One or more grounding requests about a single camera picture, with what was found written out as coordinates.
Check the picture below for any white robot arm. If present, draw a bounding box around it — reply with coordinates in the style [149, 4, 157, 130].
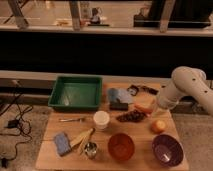
[152, 66, 213, 116]

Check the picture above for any white paper cup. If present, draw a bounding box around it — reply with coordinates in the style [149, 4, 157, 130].
[93, 111, 110, 130]

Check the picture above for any small metal cup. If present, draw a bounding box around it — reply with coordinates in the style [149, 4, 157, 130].
[84, 142, 97, 159]

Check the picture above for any yellow orange apple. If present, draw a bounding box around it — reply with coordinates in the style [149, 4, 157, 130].
[151, 120, 166, 134]

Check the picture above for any dark grape bunch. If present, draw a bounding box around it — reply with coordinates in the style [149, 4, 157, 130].
[116, 110, 145, 122]

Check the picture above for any wooden board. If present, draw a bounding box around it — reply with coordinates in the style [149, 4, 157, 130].
[36, 83, 189, 171]

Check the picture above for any blue cloth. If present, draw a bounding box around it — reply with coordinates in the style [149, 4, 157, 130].
[107, 88, 133, 104]

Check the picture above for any purple plastic bowl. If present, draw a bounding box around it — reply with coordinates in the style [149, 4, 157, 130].
[152, 134, 184, 167]

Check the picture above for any black block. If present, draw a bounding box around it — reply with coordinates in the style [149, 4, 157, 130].
[109, 102, 128, 111]

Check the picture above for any orange plastic bowl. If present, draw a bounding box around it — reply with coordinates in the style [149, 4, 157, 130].
[107, 133, 135, 162]

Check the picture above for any silver fork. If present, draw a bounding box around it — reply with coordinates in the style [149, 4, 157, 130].
[59, 117, 85, 122]

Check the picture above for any green plastic tray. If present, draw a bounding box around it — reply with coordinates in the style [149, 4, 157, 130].
[48, 76, 102, 112]

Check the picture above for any blue sponge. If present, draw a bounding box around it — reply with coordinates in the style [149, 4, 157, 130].
[54, 132, 71, 156]

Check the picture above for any black power cable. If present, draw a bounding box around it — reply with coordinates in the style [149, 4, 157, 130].
[0, 93, 34, 168]

